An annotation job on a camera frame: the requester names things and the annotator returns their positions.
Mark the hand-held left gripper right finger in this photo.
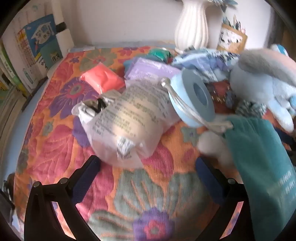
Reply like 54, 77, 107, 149
195, 158, 252, 241

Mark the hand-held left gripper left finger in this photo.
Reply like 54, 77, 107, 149
24, 155, 102, 241

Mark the white fluffy plush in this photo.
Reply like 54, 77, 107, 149
196, 130, 234, 167

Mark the teal drawstring bag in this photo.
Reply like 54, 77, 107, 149
203, 116, 296, 241

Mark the white printed plastic bag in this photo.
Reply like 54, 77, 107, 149
72, 77, 183, 168

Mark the light blue foam ring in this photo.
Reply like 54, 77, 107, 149
168, 68, 215, 128

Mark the floral quilted blanket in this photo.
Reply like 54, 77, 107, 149
11, 45, 296, 241

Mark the grey blue knitted pompom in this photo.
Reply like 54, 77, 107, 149
235, 101, 266, 118

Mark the pink packet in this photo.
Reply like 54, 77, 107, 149
80, 62, 126, 94

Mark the blue plush toy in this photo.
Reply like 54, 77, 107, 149
229, 44, 296, 133

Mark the blue plaid bow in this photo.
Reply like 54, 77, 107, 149
172, 47, 241, 80

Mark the purple packet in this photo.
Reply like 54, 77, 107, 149
124, 57, 183, 81

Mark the teal cover book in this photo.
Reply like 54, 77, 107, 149
40, 43, 63, 70

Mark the green packet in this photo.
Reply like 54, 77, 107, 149
148, 48, 174, 63

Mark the woven pen holder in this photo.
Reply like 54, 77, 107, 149
216, 15, 248, 54

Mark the white ribbed vase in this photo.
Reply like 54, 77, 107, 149
174, 0, 210, 54

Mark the blue cover book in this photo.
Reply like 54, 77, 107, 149
23, 14, 58, 61

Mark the white box with black strap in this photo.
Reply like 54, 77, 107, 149
52, 0, 74, 50

